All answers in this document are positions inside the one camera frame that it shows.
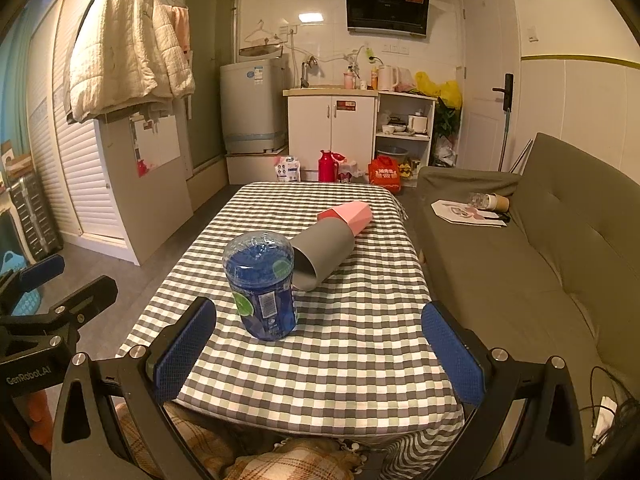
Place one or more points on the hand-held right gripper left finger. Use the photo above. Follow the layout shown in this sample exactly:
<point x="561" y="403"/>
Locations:
<point x="184" y="352"/>

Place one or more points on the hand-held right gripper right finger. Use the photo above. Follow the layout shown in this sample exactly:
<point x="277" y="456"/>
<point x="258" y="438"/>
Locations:
<point x="452" y="355"/>

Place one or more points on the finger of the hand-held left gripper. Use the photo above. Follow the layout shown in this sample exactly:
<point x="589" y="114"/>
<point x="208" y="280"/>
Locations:
<point x="95" y="292"/>
<point x="42" y="269"/>

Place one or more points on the grey tube pink cap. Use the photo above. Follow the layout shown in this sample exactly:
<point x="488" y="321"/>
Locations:
<point x="325" y="246"/>

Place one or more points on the brown paper cup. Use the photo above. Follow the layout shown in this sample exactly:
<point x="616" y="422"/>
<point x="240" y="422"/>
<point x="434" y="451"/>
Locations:
<point x="500" y="202"/>

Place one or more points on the pink cup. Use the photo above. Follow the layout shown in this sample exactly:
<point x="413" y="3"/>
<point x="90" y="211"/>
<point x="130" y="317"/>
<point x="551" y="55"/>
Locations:
<point x="348" y="81"/>

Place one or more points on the blue plastic basket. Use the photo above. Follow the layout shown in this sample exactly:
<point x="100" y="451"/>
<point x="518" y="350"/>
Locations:
<point x="12" y="260"/>

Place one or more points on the grey ribbed suitcase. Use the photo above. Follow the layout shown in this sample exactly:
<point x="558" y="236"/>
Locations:
<point x="32" y="215"/>

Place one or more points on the grey green sofa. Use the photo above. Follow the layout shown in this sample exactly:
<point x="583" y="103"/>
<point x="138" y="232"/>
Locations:
<point x="500" y="280"/>

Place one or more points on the clear jar with blue contents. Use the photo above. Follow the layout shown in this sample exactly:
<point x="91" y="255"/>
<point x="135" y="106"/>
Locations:
<point x="265" y="305"/>

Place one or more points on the white leaning board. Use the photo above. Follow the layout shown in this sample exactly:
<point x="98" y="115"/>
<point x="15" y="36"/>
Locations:
<point x="150" y="210"/>

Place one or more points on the white louvered wardrobe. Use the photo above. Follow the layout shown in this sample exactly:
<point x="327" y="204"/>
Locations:
<point x="75" y="170"/>

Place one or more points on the grey white checkered tablecloth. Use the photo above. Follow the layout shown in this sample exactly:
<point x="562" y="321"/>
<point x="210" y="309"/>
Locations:
<point x="325" y="370"/>

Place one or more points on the white printed cardboard sheet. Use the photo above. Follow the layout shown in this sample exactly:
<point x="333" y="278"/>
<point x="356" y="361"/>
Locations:
<point x="450" y="210"/>

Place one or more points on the clear plastic bottle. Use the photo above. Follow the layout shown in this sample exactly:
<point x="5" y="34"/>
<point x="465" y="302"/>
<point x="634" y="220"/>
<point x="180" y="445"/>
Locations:
<point x="479" y="200"/>

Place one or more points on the white power strip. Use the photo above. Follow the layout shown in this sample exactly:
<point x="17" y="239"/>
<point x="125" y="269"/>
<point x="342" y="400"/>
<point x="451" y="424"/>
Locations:
<point x="604" y="412"/>

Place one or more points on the pink faceted paper box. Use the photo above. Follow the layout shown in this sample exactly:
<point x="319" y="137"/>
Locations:
<point x="350" y="215"/>

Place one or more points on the red shopping bag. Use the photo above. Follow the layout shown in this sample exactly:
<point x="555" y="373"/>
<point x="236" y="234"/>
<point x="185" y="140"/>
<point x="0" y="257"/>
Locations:
<point x="385" y="174"/>

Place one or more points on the white detergent packet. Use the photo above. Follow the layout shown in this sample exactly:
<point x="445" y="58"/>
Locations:
<point x="288" y="169"/>

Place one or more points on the mop pole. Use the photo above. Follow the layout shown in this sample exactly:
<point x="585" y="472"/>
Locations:
<point x="504" y="135"/>

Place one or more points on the red thermos jug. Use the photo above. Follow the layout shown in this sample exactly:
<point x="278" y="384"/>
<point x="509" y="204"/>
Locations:
<point x="326" y="166"/>

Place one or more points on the white quilted jacket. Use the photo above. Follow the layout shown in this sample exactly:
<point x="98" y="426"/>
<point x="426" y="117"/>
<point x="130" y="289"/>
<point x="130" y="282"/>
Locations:
<point x="125" y="50"/>

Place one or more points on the grey washing machine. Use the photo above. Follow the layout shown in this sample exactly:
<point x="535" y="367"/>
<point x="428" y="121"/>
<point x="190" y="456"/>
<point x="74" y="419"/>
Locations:
<point x="252" y="105"/>

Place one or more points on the white open shelf unit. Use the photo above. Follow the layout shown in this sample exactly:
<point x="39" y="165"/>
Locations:
<point x="427" y="110"/>

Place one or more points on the white sink cabinet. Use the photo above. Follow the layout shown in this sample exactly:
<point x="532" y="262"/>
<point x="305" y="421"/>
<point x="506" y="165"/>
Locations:
<point x="327" y="135"/>

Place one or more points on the frosted glass door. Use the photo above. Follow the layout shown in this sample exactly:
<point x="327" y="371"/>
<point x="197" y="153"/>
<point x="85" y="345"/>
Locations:
<point x="207" y="60"/>

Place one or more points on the yellow plastic bag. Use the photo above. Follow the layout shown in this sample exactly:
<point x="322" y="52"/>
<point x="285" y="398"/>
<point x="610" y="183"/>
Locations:
<point x="447" y="91"/>

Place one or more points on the pink garment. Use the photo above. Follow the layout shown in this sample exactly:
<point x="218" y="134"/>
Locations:
<point x="181" y="27"/>

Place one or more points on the white electric kettle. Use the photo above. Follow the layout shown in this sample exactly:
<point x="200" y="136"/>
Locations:
<point x="386" y="79"/>

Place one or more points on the metal faucet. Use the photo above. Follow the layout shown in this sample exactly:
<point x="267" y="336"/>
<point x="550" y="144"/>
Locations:
<point x="309" y="64"/>

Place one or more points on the white door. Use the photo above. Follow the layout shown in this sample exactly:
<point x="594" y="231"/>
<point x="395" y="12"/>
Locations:
<point x="487" y="35"/>

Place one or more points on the black range hood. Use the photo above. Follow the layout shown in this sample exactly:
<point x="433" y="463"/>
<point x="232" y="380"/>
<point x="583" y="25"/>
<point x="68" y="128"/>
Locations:
<point x="387" y="5"/>

